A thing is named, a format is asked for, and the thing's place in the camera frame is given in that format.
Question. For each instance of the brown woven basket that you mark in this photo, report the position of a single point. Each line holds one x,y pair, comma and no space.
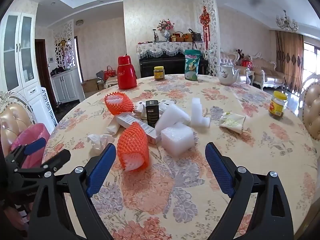
178,37

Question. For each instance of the orange foam fruit net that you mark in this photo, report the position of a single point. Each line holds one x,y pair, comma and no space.
132,142
122,105

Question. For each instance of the chandelier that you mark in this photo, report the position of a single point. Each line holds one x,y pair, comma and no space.
287,23

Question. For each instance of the white stepped foam block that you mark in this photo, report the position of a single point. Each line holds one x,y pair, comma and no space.
197,112

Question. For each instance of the ornate beige leather chair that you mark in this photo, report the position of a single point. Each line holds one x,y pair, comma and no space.
15,115
312,105

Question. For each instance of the white lattice pillar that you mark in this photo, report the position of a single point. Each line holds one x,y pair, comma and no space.
213,25

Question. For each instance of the brown patterned curtain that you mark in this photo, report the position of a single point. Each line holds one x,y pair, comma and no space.
290,60

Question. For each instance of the white and pink long carton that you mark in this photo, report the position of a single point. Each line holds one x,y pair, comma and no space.
125,118

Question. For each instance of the yellow lid red label jar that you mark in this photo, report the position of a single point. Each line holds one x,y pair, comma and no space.
277,106

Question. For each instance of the crumpled white tissue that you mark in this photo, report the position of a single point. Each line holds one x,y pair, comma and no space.
98,141

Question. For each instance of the red knot hanging ornament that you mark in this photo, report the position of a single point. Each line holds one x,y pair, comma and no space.
205,17

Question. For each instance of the cream ornate armchair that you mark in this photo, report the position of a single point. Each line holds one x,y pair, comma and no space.
228,56

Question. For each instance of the black piano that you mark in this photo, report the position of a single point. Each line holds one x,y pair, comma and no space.
170,65

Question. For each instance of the floral lace piano cover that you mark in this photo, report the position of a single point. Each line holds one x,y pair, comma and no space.
175,47

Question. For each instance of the yellow lid brown jar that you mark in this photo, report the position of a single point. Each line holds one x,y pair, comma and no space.
159,75

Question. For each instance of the white porcelain teapot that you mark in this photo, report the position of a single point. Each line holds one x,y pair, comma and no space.
226,76

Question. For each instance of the dark handbag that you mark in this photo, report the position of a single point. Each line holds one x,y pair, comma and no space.
196,37

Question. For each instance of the white foam slab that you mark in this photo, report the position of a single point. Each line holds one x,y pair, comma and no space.
172,115

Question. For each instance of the tall white display cabinet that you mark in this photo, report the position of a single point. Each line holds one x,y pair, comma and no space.
15,55

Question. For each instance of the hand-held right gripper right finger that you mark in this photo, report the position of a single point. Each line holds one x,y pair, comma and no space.
220,170

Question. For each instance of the black bags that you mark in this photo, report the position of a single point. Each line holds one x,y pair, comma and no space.
57,71

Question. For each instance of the bright balcony window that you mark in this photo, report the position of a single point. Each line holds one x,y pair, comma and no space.
311,60

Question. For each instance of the white paper wrap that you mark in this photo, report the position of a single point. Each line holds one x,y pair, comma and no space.
112,127

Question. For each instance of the blue and white vase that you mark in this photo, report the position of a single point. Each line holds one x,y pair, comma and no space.
167,35

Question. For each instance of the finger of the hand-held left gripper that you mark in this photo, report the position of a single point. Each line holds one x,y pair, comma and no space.
37,144
58,158

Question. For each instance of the pink lined trash bin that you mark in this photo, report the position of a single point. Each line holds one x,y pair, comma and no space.
30,136

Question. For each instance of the dark wooden door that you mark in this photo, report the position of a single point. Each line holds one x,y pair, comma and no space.
42,67

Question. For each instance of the pink flower bouquet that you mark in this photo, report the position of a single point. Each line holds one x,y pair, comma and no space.
165,25

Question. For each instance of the cream seat wooden chair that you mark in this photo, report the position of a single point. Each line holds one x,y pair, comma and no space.
111,82

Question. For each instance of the white lattice screen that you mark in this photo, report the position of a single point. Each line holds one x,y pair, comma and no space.
63,32

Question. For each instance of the crumpled yellowish wrapper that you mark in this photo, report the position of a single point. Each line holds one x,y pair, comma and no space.
232,122

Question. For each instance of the red thermos flask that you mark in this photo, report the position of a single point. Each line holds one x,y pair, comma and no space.
126,77

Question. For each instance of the red gift bag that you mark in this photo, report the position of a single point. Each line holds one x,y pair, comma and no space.
110,73

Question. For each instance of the cream ornate sofa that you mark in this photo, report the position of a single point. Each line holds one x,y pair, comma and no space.
270,72

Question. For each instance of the black carton box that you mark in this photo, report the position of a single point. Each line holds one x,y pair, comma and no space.
152,113

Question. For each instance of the green snack bag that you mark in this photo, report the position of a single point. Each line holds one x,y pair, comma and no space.
192,65

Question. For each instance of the low white cabinet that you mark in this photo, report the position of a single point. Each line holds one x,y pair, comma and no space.
65,85

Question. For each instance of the cardboard box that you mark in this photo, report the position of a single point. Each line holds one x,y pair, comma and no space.
90,85

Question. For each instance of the round ceiling lamp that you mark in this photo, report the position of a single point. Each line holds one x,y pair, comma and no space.
79,22

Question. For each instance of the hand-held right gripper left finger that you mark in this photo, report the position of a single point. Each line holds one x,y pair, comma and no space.
101,170

